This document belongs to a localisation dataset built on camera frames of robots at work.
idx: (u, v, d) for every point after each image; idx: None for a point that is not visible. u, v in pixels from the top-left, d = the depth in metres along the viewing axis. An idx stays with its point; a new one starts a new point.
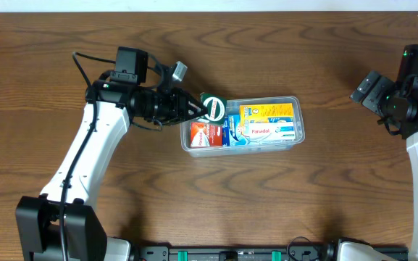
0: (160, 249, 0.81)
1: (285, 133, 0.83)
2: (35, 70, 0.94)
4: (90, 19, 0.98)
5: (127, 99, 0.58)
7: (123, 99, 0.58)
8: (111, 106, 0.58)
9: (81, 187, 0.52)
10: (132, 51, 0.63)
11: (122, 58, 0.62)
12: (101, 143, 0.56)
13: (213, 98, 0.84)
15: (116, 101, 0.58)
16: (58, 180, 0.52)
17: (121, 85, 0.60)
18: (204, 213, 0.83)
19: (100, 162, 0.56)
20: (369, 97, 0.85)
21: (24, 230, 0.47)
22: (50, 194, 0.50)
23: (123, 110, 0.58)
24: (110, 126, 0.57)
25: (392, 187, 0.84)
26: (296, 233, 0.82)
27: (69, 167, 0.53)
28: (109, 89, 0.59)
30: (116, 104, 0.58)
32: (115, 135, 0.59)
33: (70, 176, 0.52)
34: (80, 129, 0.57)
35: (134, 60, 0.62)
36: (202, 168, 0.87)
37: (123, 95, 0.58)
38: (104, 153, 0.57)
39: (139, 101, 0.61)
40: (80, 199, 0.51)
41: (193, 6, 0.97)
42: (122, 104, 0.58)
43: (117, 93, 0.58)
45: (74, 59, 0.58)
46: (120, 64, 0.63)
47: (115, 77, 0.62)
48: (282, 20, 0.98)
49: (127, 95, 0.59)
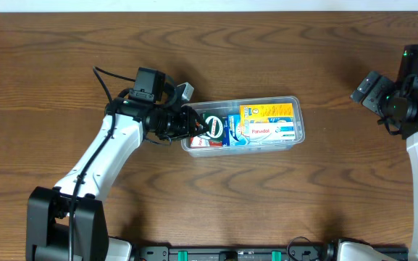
0: (160, 249, 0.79)
1: (285, 133, 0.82)
2: (37, 70, 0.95)
4: (92, 20, 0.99)
5: (144, 115, 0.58)
7: (140, 114, 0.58)
8: (129, 119, 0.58)
9: (94, 183, 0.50)
10: (153, 72, 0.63)
11: (140, 77, 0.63)
12: (117, 148, 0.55)
13: (214, 117, 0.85)
15: (133, 116, 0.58)
16: (71, 175, 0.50)
17: (139, 103, 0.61)
18: (204, 213, 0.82)
19: (114, 167, 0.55)
20: (369, 96, 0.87)
21: (32, 220, 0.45)
22: (63, 188, 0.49)
23: (139, 124, 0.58)
24: (126, 135, 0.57)
25: (393, 187, 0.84)
26: (296, 233, 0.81)
27: (83, 166, 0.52)
28: (128, 105, 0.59)
30: (134, 117, 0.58)
32: (131, 144, 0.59)
33: (85, 172, 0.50)
34: (96, 136, 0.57)
35: (152, 80, 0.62)
36: (202, 168, 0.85)
37: (141, 111, 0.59)
38: (119, 159, 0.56)
39: (154, 118, 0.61)
40: (92, 195, 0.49)
41: (193, 6, 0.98)
42: (140, 118, 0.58)
43: (135, 109, 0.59)
45: (96, 75, 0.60)
46: (139, 84, 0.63)
47: (133, 96, 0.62)
48: (282, 21, 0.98)
49: (145, 112, 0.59)
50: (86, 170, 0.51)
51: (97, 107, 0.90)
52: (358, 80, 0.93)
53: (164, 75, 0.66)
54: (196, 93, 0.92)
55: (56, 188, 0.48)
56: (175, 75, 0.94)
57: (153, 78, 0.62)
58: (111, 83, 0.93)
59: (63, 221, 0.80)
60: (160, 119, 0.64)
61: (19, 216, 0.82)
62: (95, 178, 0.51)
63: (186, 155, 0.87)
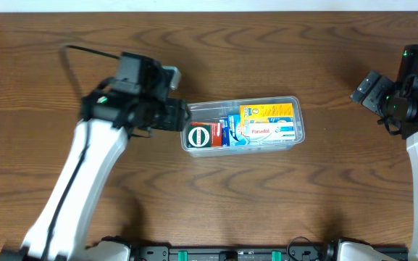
0: (160, 249, 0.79)
1: (285, 133, 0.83)
2: (36, 70, 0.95)
4: (92, 20, 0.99)
5: (125, 115, 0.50)
7: (122, 114, 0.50)
8: (107, 125, 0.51)
9: (67, 238, 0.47)
10: (139, 56, 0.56)
11: (124, 65, 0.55)
12: (91, 179, 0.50)
13: (197, 127, 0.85)
15: (112, 117, 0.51)
16: (40, 228, 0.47)
17: (119, 98, 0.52)
18: (204, 213, 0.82)
19: (90, 199, 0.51)
20: (369, 97, 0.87)
21: None
22: (32, 243, 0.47)
23: (119, 132, 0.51)
24: (100, 159, 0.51)
25: (393, 187, 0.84)
26: (296, 233, 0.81)
27: (53, 211, 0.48)
28: (105, 102, 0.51)
30: (114, 119, 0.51)
32: (109, 163, 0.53)
33: (55, 225, 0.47)
34: (67, 161, 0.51)
35: (139, 67, 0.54)
36: (202, 168, 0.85)
37: (121, 109, 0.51)
38: (95, 188, 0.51)
39: (141, 109, 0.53)
40: (65, 254, 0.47)
41: (193, 6, 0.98)
42: (120, 119, 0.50)
43: (115, 107, 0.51)
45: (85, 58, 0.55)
46: (122, 72, 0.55)
47: (114, 85, 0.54)
48: (282, 21, 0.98)
49: (126, 110, 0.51)
50: (56, 220, 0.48)
51: None
52: (358, 80, 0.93)
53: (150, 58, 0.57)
54: (197, 93, 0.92)
55: (24, 247, 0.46)
56: None
57: (140, 64, 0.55)
58: None
59: None
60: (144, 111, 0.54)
61: (19, 216, 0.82)
62: (69, 222, 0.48)
63: (186, 155, 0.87)
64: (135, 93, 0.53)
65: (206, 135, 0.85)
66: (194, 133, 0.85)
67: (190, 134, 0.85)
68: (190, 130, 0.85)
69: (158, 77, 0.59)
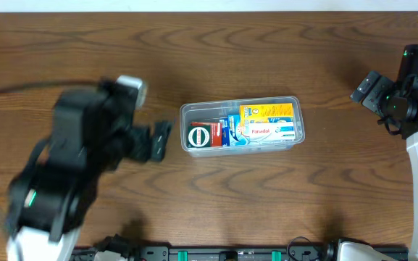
0: (160, 249, 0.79)
1: (285, 133, 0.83)
2: (36, 70, 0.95)
4: (92, 20, 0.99)
5: (64, 201, 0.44)
7: (59, 201, 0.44)
8: (43, 217, 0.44)
9: None
10: (75, 109, 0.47)
11: (60, 127, 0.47)
12: None
13: (197, 127, 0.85)
15: (48, 208, 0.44)
16: None
17: (58, 177, 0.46)
18: (204, 213, 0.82)
19: None
20: (369, 97, 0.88)
21: None
22: None
23: (60, 238, 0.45)
24: None
25: (393, 187, 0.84)
26: (296, 233, 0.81)
27: None
28: (40, 188, 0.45)
30: (49, 209, 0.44)
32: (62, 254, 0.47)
33: None
34: None
35: (76, 127, 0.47)
36: (202, 168, 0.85)
37: (57, 193, 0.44)
38: None
39: (93, 167, 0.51)
40: None
41: (193, 6, 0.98)
42: (56, 210, 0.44)
43: (51, 195, 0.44)
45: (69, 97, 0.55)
46: (59, 138, 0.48)
47: (53, 156, 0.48)
48: (282, 21, 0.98)
49: (65, 195, 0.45)
50: None
51: None
52: (358, 80, 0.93)
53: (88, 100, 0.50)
54: (197, 93, 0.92)
55: None
56: (175, 75, 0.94)
57: (79, 120, 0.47)
58: None
59: None
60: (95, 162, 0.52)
61: None
62: None
63: (186, 155, 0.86)
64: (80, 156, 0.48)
65: (206, 135, 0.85)
66: (194, 133, 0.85)
67: (190, 134, 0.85)
68: (190, 130, 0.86)
69: (104, 116, 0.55)
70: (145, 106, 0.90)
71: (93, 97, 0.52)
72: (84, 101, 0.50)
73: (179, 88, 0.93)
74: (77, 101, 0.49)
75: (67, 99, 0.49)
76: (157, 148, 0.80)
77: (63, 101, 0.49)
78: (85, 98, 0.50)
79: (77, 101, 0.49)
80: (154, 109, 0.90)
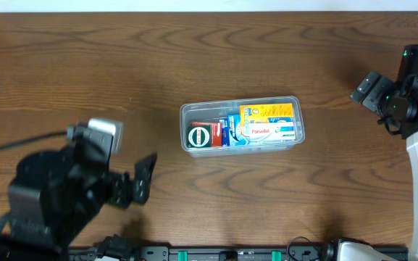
0: (160, 249, 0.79)
1: (285, 133, 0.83)
2: (36, 70, 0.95)
4: (92, 20, 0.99)
5: None
7: None
8: None
9: None
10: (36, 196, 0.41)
11: (17, 204, 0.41)
12: None
13: (197, 127, 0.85)
15: None
16: None
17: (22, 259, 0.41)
18: (204, 213, 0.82)
19: None
20: (369, 97, 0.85)
21: None
22: None
23: None
24: None
25: (392, 187, 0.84)
26: (296, 233, 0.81)
27: None
28: None
30: None
32: None
33: None
34: None
35: (36, 208, 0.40)
36: (203, 168, 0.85)
37: None
38: None
39: (66, 238, 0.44)
40: None
41: (193, 6, 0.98)
42: None
43: None
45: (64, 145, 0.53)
46: (19, 215, 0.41)
47: (17, 238, 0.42)
48: (282, 21, 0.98)
49: None
50: None
51: (97, 108, 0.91)
52: (358, 80, 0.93)
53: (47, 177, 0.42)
54: (196, 93, 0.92)
55: None
56: (175, 75, 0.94)
57: None
58: (111, 83, 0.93)
59: None
60: (72, 232, 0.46)
61: None
62: None
63: (186, 155, 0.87)
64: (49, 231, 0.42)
65: (205, 136, 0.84)
66: (194, 133, 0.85)
67: (190, 134, 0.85)
68: (190, 130, 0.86)
69: (65, 190, 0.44)
70: (146, 106, 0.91)
71: (47, 170, 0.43)
72: (40, 178, 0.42)
73: (180, 88, 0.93)
74: (36, 176, 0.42)
75: (26, 169, 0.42)
76: (138, 192, 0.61)
77: (22, 173, 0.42)
78: (40, 173, 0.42)
79: (35, 177, 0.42)
80: (154, 109, 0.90)
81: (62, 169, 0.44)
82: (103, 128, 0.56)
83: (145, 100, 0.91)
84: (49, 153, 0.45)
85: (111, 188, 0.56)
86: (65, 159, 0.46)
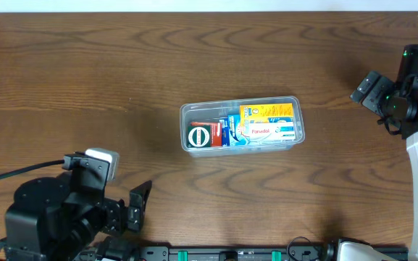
0: (160, 249, 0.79)
1: (285, 133, 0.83)
2: (36, 70, 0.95)
4: (92, 20, 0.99)
5: None
7: None
8: None
9: None
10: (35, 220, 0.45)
11: (16, 228, 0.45)
12: None
13: (197, 127, 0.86)
15: None
16: None
17: None
18: (204, 213, 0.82)
19: None
20: (369, 97, 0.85)
21: None
22: None
23: None
24: None
25: (392, 187, 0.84)
26: (296, 233, 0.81)
27: None
28: None
30: None
32: None
33: None
34: None
35: (34, 233, 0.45)
36: (203, 168, 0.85)
37: None
38: None
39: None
40: None
41: (193, 6, 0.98)
42: None
43: None
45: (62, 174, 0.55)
46: (18, 237, 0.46)
47: (17, 256, 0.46)
48: (282, 21, 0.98)
49: None
50: None
51: (97, 108, 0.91)
52: (358, 80, 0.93)
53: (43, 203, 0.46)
54: (196, 93, 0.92)
55: None
56: (175, 75, 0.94)
57: None
58: (111, 83, 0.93)
59: None
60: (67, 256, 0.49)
61: None
62: None
63: (186, 155, 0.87)
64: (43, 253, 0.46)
65: (205, 136, 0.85)
66: (194, 134, 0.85)
67: (190, 134, 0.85)
68: (190, 130, 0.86)
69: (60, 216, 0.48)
70: (146, 106, 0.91)
71: (43, 197, 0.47)
72: (37, 204, 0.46)
73: (179, 88, 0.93)
74: (33, 204, 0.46)
75: (23, 196, 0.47)
76: (132, 219, 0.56)
77: (19, 199, 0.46)
78: (35, 201, 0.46)
79: (31, 204, 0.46)
80: (154, 109, 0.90)
81: (57, 196, 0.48)
82: (101, 156, 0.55)
83: (145, 100, 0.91)
84: (48, 180, 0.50)
85: (103, 215, 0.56)
86: (62, 186, 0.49)
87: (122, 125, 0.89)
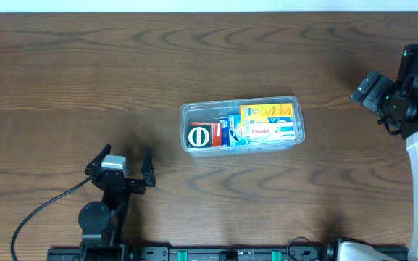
0: (160, 248, 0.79)
1: (285, 133, 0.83)
2: (36, 70, 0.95)
4: (92, 20, 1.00)
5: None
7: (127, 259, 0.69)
8: None
9: None
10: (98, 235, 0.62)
11: (90, 241, 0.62)
12: None
13: (197, 127, 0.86)
15: None
16: None
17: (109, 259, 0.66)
18: (204, 213, 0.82)
19: None
20: (369, 97, 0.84)
21: None
22: None
23: None
24: None
25: (392, 187, 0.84)
26: (296, 233, 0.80)
27: None
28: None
30: None
32: None
33: None
34: None
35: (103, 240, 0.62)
36: (203, 168, 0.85)
37: None
38: None
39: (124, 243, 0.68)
40: None
41: (193, 6, 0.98)
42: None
43: None
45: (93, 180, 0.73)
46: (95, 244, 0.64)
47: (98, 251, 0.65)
48: (282, 21, 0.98)
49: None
50: None
51: (97, 108, 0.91)
52: (358, 80, 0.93)
53: (98, 223, 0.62)
54: (196, 93, 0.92)
55: None
56: (175, 75, 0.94)
57: None
58: (111, 83, 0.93)
59: (64, 221, 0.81)
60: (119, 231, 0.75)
61: (19, 216, 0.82)
62: None
63: (186, 155, 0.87)
64: (111, 248, 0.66)
65: (203, 138, 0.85)
66: (194, 134, 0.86)
67: (190, 134, 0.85)
68: (190, 130, 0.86)
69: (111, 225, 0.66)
70: (146, 106, 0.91)
71: (97, 220, 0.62)
72: (95, 225, 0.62)
73: (179, 87, 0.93)
74: (93, 225, 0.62)
75: (83, 224, 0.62)
76: (147, 183, 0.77)
77: (82, 226, 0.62)
78: (93, 223, 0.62)
79: (92, 226, 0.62)
80: (154, 109, 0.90)
81: (104, 216, 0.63)
82: (115, 166, 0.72)
83: (145, 100, 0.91)
84: (93, 205, 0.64)
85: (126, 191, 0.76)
86: (103, 209, 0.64)
87: (122, 125, 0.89)
